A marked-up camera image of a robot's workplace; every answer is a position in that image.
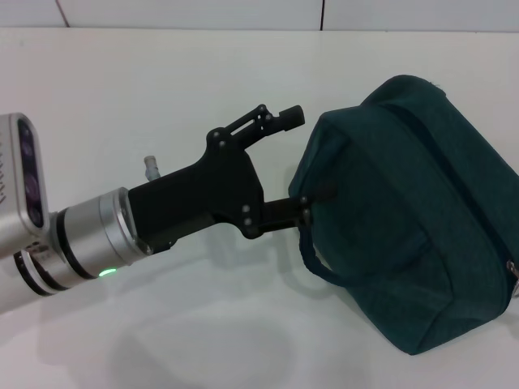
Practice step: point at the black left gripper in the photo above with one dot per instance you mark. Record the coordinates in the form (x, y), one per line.
(202, 194)

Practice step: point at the teal fabric lunch bag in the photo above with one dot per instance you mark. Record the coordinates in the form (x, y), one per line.
(405, 227)

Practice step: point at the small silver left wrist stud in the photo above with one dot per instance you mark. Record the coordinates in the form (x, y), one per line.
(151, 167)

